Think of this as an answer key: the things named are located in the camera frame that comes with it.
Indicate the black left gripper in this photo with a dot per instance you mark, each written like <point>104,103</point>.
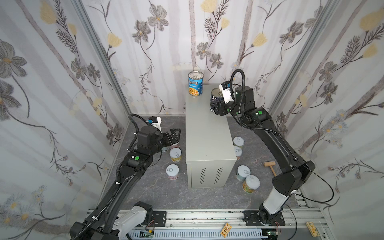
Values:
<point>169,138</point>

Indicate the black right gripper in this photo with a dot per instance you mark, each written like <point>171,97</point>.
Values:
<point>218,106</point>

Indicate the dark can with gold lid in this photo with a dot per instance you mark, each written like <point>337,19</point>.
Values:
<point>216,98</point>

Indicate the blue label soup can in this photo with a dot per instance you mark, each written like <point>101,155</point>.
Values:
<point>195,82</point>

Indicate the green orange label can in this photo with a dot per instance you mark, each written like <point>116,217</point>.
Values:
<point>251,183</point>

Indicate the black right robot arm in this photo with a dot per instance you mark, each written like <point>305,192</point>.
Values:
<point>239,102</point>

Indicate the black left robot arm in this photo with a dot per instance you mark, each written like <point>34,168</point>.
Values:
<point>104,223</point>

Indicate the white-lid pink can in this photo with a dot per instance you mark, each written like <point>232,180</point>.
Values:
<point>177,145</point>
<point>172,172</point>

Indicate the white-lid yellow can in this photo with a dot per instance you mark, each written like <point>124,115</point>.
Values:
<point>176,155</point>

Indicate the white-lid pink can front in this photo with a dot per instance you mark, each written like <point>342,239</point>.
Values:
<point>172,172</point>

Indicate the white-lid green label can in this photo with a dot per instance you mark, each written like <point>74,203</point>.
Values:
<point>238,142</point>

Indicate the grey metal cabinet box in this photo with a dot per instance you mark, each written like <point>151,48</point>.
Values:
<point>210,155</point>

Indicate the white-lid grey can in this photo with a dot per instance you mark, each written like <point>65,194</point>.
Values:
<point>242,173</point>

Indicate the wooden mallet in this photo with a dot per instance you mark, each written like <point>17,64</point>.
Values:
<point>271,165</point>

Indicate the small orange tag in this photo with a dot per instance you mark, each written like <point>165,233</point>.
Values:
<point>225,230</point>

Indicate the yellow tag right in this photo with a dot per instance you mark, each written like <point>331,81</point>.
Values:
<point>312,229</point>

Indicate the aluminium corner wall post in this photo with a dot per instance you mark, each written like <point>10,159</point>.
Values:
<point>314,36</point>

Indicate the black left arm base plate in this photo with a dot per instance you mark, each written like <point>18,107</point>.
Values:
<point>159,219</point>

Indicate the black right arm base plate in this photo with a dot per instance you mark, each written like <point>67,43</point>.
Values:
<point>252,218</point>

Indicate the white cable duct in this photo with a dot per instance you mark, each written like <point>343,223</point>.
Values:
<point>198,234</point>

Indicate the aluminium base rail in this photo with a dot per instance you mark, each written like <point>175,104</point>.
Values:
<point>295,219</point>

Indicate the left corner wall post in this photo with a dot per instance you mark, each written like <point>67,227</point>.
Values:
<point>100,51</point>

